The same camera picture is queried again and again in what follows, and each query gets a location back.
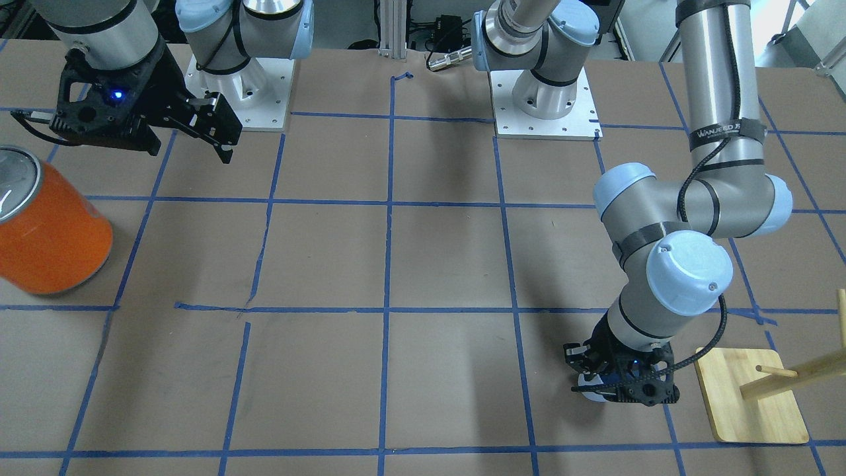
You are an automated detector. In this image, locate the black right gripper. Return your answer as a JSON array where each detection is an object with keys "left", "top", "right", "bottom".
[{"left": 48, "top": 37, "right": 242, "bottom": 165}]

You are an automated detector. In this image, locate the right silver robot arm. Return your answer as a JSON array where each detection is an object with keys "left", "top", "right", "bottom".
[{"left": 13, "top": 1, "right": 314, "bottom": 165}]

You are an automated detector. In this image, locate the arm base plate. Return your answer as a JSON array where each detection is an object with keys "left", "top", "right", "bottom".
[
  {"left": 488, "top": 68, "right": 603, "bottom": 141},
  {"left": 185, "top": 57, "right": 297, "bottom": 132}
]

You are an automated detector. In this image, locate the aluminium frame post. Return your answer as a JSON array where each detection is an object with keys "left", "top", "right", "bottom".
[{"left": 377, "top": 0, "right": 408, "bottom": 62}]

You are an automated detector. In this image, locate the wooden cup rack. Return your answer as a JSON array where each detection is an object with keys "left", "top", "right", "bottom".
[{"left": 694, "top": 288, "right": 844, "bottom": 445}]

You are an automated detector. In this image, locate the orange cylindrical can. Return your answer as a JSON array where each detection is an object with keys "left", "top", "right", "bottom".
[{"left": 1, "top": 145, "right": 114, "bottom": 295}]

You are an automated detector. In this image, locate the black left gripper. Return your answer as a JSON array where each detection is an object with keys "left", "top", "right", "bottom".
[{"left": 563, "top": 315, "right": 680, "bottom": 406}]

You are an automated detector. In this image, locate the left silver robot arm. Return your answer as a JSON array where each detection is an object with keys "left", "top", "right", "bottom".
[{"left": 471, "top": 1, "right": 794, "bottom": 406}]

